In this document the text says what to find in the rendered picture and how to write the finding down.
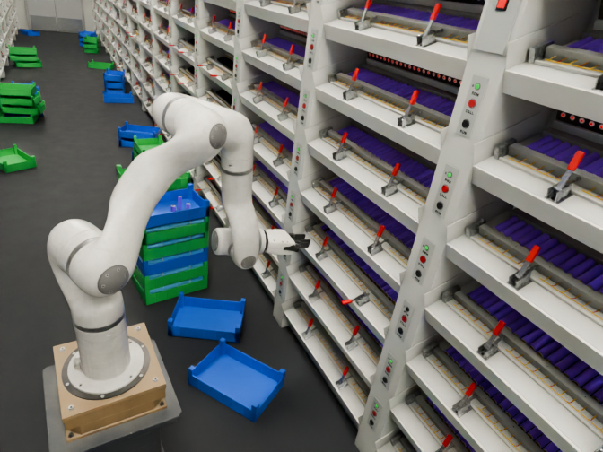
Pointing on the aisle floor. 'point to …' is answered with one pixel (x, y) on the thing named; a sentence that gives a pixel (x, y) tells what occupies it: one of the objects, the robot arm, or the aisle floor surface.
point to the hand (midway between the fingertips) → (301, 240)
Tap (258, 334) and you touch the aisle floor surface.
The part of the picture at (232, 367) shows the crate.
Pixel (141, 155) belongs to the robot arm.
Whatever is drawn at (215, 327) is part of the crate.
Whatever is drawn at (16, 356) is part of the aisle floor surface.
